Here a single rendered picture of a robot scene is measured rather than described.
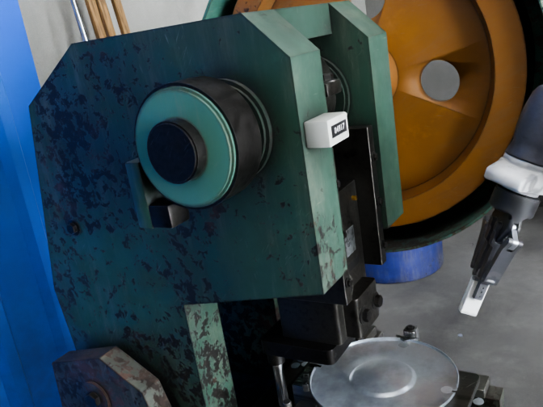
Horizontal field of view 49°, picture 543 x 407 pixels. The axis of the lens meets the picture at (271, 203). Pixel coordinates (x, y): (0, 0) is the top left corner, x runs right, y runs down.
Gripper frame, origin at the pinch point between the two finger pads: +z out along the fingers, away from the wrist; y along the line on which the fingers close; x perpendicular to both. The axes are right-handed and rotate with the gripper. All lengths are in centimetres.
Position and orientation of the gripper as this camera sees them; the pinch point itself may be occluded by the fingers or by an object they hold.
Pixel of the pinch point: (473, 295)
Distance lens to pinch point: 112.8
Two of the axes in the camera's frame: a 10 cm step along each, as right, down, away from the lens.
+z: -2.7, 9.2, 3.0
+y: 0.2, -3.0, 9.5
